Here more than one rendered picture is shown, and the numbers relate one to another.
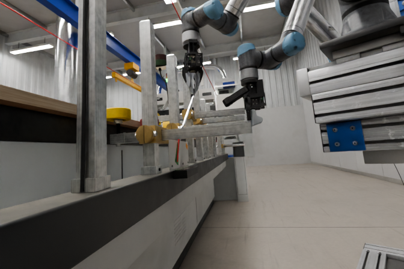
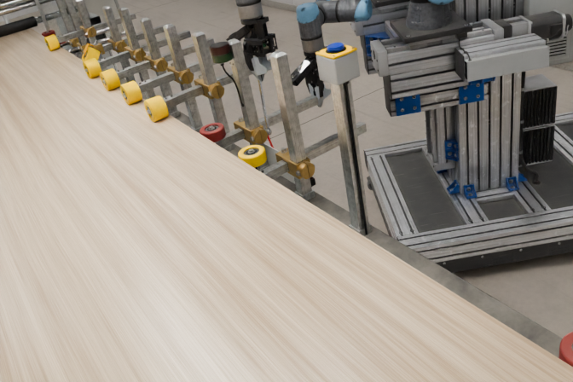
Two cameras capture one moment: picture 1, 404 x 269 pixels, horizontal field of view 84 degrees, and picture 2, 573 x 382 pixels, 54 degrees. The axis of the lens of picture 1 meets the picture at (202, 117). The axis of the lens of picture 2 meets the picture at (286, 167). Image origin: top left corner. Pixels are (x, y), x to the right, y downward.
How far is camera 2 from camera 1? 1.48 m
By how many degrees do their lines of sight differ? 53
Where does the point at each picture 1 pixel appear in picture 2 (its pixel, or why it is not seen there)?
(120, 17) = not seen: outside the picture
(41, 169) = not seen: hidden behind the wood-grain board
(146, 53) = (289, 91)
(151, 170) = (311, 195)
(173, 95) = (249, 95)
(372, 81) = (433, 66)
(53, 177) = not seen: hidden behind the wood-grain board
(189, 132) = (322, 149)
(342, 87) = (413, 70)
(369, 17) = (436, 14)
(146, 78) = (293, 118)
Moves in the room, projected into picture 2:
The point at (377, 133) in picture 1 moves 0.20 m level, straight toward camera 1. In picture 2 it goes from (429, 99) to (448, 121)
